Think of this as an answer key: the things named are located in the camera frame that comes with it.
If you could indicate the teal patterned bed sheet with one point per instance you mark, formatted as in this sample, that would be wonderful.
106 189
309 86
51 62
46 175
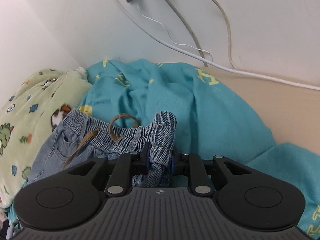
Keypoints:
261 189

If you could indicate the blue denim jeans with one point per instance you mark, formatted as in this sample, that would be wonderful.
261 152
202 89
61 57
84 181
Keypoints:
79 138

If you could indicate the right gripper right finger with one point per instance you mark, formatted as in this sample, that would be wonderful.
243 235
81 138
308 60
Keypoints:
191 166

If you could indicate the green cartoon fleece blanket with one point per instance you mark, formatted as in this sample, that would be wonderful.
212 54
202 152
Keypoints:
28 118

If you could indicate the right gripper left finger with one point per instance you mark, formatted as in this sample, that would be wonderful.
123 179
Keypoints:
122 170

